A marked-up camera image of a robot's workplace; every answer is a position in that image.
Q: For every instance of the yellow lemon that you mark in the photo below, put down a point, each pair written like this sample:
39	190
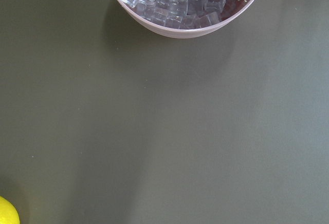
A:
8	213

